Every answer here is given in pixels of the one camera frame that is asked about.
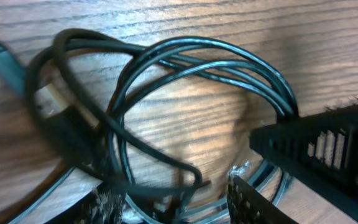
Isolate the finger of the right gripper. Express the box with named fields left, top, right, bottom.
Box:
left=249, top=105, right=358, bottom=222

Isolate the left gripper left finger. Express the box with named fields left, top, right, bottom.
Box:
left=46, top=184, right=125, bottom=224

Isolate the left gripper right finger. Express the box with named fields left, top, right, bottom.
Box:
left=226, top=176, right=297, bottom=224

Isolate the black cable bundle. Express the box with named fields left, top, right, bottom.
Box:
left=7, top=27, right=300, bottom=224

